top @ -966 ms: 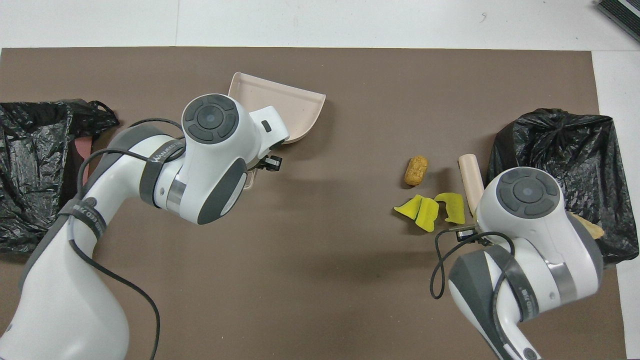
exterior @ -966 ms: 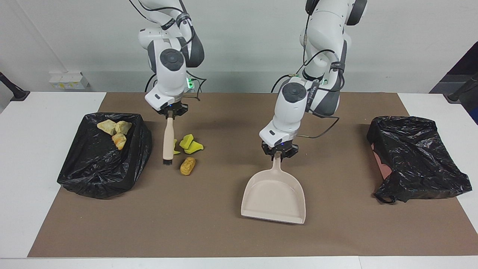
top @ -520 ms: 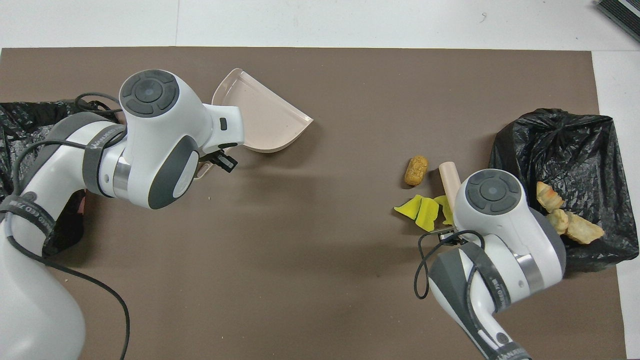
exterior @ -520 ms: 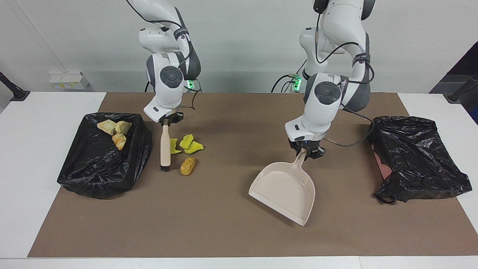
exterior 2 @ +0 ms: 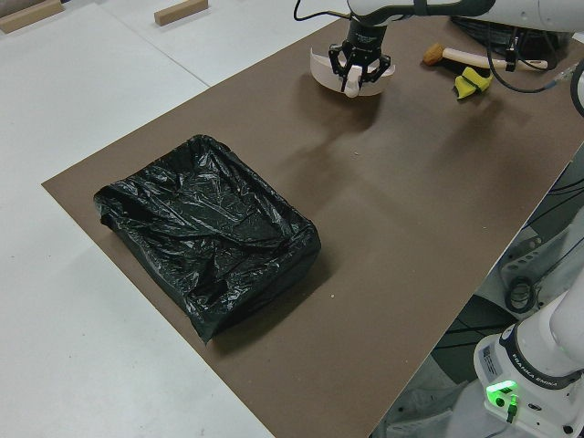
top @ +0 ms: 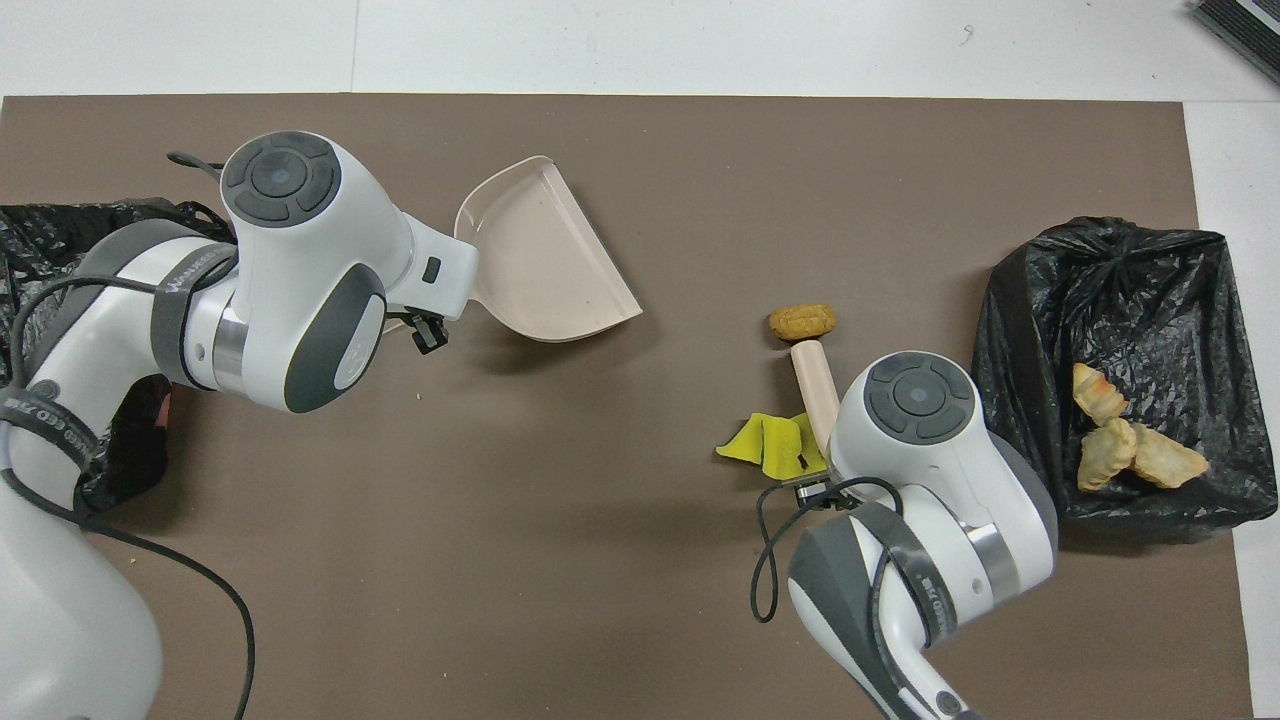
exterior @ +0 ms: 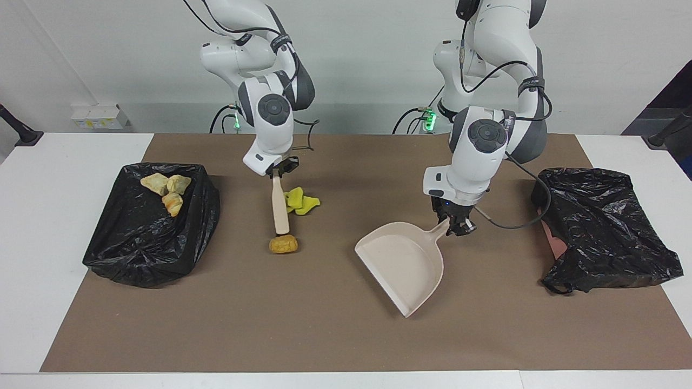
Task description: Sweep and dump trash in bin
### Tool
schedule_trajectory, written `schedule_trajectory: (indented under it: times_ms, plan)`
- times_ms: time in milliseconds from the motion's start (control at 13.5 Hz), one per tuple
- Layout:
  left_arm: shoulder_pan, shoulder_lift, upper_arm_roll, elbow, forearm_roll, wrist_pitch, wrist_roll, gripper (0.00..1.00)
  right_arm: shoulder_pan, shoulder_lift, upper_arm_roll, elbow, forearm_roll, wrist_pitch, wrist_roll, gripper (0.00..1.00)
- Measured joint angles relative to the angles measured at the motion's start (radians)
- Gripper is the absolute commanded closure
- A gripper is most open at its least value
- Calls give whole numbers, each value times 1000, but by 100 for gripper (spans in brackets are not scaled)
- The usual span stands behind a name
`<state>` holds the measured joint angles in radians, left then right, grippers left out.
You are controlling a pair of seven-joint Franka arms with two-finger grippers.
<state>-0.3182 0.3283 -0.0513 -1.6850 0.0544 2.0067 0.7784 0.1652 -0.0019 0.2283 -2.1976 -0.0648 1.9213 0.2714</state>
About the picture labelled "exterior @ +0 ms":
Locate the brown fried nugget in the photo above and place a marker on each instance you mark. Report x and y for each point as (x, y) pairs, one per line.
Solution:
(283, 245)

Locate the black stand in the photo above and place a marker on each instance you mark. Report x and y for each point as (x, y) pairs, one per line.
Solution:
(28, 139)
(670, 132)

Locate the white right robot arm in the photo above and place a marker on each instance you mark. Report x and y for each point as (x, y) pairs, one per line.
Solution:
(273, 129)

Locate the beige hand brush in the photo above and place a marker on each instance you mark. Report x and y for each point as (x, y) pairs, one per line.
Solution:
(280, 208)

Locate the golden croissant piece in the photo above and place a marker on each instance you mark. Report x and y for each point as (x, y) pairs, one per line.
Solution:
(173, 204)

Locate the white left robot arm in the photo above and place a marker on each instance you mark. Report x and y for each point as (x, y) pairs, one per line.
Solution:
(486, 140)

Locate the white wall socket box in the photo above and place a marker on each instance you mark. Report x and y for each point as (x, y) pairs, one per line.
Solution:
(97, 118)

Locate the pink trash bin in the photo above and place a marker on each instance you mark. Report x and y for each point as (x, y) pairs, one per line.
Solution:
(556, 243)

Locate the loose black trash bag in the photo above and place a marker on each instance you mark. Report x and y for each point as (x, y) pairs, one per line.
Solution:
(600, 227)

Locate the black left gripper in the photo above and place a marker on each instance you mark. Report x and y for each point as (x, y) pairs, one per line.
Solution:
(451, 208)

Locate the pale fried dumpling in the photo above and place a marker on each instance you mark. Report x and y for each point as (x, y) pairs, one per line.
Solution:
(154, 183)
(179, 184)

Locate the brown table mat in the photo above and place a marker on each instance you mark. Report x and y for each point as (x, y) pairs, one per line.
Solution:
(216, 324)

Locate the bin covered by black bag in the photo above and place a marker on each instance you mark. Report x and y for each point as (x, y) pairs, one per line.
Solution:
(140, 243)

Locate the beige plastic dustpan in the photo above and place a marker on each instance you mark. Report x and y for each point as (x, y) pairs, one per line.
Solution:
(405, 265)

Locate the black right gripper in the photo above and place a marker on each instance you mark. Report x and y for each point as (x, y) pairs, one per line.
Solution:
(285, 165)

